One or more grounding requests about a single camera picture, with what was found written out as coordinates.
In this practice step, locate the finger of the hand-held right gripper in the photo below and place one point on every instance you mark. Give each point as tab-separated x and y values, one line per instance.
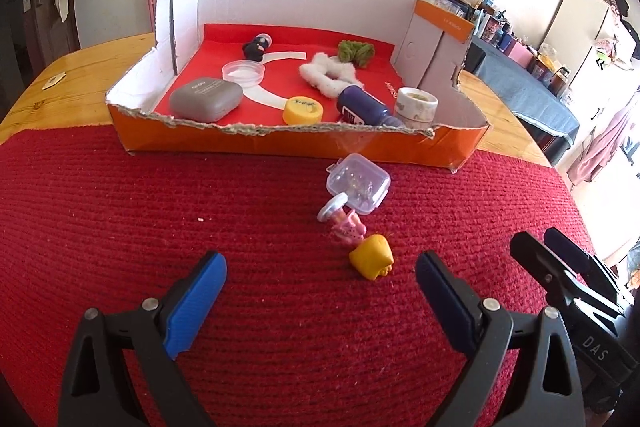
537	259
567	249

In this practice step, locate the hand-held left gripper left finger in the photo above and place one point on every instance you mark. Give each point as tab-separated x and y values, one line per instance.
195	302

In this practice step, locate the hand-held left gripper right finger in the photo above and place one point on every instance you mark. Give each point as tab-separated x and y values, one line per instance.
442	297

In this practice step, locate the pink toy figurine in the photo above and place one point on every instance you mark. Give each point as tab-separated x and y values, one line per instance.
347	227

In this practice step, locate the clear square plastic box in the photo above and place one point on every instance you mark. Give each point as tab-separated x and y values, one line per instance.
357	182

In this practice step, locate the yellow round case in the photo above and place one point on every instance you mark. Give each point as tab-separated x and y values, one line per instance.
302	109

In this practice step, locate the clear round plastic container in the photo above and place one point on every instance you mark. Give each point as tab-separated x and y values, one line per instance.
242	74

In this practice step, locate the white fluffy star hair clip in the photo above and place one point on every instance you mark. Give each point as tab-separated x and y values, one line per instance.
325	79

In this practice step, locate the green fuzzy scrunchie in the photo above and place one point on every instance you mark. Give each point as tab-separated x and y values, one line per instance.
355	52

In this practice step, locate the red knitted mat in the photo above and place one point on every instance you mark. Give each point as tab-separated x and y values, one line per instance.
150	207

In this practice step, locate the pink hanging garment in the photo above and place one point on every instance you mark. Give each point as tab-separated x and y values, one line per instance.
605	142

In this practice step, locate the blue-grey cloth-covered sideboard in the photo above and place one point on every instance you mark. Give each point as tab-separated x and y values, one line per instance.
525	107

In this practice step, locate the grey oval case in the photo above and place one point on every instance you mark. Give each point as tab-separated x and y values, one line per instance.
205	99

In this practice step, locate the dark blue bottle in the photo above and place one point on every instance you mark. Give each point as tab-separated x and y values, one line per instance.
365	104

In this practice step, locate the row of bottles and jars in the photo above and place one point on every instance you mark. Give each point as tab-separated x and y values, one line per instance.
510	37

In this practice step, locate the white cabinet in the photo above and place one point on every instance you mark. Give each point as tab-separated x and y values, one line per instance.
585	22

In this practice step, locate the small paper tag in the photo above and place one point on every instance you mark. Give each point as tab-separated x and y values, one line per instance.
55	78

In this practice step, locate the pink plastic rod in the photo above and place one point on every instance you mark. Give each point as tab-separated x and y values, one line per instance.
150	2

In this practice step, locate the dark wooden door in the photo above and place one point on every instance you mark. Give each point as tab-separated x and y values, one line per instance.
45	32

